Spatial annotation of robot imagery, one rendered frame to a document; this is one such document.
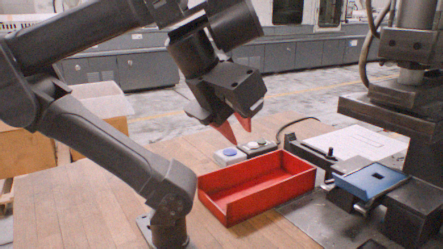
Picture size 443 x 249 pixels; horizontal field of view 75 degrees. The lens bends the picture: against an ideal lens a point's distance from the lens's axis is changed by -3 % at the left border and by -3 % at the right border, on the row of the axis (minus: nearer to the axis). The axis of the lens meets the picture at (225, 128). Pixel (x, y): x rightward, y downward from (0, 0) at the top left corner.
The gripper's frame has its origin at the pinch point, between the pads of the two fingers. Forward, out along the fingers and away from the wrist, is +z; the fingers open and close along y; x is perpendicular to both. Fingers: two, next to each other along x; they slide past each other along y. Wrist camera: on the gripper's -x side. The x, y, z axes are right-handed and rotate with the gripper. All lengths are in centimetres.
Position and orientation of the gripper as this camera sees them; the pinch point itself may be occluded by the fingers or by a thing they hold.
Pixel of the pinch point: (239, 134)
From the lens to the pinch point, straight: 51.1
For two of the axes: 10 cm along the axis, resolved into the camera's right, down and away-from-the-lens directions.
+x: -5.6, -3.0, 7.7
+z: 4.2, 7.0, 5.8
